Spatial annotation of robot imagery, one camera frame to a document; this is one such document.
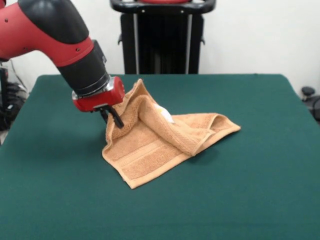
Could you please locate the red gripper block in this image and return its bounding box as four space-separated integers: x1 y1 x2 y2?
71 76 125 130

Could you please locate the tan terry towel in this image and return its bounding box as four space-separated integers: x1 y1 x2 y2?
101 78 242 190

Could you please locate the black box with red light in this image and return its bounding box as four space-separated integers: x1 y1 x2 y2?
0 67 10 112

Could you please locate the dark green table cloth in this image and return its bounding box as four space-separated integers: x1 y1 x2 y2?
0 73 320 240

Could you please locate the gray stand base black knob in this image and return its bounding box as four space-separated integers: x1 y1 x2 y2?
300 86 320 118

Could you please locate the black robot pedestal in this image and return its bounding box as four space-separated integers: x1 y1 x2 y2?
109 0 216 75

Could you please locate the black cable bundle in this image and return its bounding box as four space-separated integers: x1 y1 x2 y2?
0 82 29 131

